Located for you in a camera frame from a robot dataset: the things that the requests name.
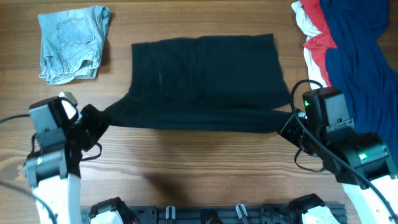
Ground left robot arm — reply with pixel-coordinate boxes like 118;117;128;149
23;92;109;223

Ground black cable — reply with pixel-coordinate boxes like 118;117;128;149
0;113;58;224
289;79;398;224

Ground red garment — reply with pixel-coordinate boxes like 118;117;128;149
300;0;337;87

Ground right black cable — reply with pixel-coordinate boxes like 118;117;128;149
289;79;398;224

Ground white garment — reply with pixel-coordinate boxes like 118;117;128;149
291;1;328;87

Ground folded light denim shorts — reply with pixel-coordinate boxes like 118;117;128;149
38;5;111;85

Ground left black cable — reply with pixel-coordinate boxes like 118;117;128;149
0;113;58;224

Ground black shorts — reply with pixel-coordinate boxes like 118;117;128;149
106;34;290;133

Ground navy blue garment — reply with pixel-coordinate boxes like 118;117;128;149
320;0;397;161

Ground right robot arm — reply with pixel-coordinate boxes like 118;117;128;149
278;87;397;223

